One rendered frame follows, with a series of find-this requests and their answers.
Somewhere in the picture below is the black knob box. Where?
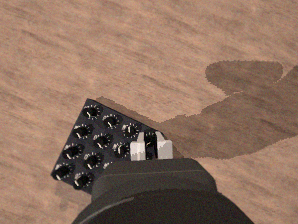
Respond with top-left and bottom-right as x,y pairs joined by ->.
50,98 -> 159,195

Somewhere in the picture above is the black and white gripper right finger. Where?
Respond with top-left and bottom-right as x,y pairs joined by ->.
153,132 -> 173,159

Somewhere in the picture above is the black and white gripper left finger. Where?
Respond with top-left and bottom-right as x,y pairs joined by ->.
130,132 -> 147,161

